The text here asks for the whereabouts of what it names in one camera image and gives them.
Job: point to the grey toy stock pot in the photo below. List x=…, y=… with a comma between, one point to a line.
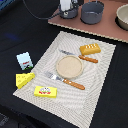
x=91, y=12

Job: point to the beige woven placemat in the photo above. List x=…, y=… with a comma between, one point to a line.
x=71, y=104

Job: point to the yellow toy butter box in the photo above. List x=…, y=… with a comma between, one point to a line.
x=50, y=92

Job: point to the wooden handled toy knife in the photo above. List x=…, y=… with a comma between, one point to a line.
x=80, y=56

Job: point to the round wooden plate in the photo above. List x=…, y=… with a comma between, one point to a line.
x=69, y=66

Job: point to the wooden handled toy fork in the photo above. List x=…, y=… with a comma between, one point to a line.
x=55, y=77

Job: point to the orange toy bread loaf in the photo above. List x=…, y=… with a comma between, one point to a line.
x=90, y=49

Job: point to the grey toy saucepan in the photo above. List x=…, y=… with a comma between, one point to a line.
x=68, y=14

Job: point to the pink toy stove board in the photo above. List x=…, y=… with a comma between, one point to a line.
x=107, y=27

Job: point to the beige toy bowl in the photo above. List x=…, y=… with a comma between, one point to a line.
x=122, y=14

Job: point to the yellow toy cheese wedge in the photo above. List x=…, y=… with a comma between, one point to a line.
x=23, y=79

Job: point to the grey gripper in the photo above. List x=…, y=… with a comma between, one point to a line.
x=68, y=5

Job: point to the light blue milk carton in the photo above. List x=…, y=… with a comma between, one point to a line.
x=24, y=61

